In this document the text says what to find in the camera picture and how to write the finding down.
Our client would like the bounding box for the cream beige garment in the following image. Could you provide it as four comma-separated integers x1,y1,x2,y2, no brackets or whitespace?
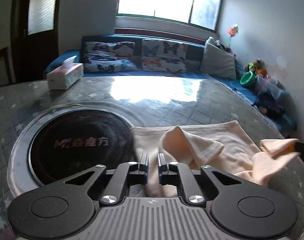
131,120,299,197

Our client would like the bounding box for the dark blue clothes pile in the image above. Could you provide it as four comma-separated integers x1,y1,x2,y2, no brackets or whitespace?
254,76,289,120

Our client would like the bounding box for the round black induction cooktop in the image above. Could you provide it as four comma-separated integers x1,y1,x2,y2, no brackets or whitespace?
7,101,145,197

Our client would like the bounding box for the green plastic bucket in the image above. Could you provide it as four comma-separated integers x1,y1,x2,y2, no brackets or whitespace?
240,71,257,88

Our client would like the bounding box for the stuffed toy pile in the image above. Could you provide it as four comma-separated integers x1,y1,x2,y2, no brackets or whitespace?
244,59,267,77

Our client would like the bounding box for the right butterfly pillow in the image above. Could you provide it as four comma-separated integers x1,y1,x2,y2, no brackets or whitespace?
141,39,188,73

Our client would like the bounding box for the butterfly pillow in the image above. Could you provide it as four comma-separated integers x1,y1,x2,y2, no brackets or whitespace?
83,41,137,73
141,39,188,73

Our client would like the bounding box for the white tissue box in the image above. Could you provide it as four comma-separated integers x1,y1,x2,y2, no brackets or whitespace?
46,55,84,90

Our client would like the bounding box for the blue sofa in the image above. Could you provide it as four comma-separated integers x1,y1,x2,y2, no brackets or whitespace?
44,35,297,135

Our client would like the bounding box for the grey plain pillow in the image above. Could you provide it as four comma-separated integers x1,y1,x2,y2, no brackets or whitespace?
199,37,236,80

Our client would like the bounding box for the left butterfly pillow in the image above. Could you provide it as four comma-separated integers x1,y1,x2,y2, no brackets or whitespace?
83,41,137,73

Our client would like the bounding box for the colourful pinwheel toy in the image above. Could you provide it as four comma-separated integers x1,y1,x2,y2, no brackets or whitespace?
228,24,240,48

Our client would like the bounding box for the dark wooden door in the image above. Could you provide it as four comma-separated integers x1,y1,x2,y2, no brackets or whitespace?
10,0,60,83

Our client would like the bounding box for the window with green frame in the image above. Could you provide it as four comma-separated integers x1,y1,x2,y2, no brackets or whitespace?
117,0,221,31

